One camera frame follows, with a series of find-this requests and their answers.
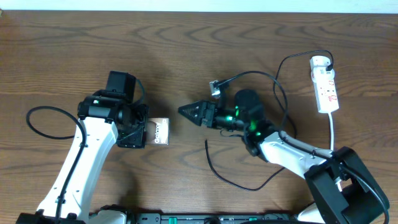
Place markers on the white charger plug adapter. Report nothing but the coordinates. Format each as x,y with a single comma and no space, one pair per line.
319,61

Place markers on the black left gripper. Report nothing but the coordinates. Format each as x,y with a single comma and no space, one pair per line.
137,132

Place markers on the white power strip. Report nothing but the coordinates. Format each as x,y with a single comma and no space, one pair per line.
325,90

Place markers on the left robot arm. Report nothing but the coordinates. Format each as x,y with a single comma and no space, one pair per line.
105,119

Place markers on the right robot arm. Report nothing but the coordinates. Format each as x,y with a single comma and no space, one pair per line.
343,189

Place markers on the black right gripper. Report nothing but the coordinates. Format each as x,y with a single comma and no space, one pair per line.
204,107

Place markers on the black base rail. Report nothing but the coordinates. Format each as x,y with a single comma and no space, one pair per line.
156,218

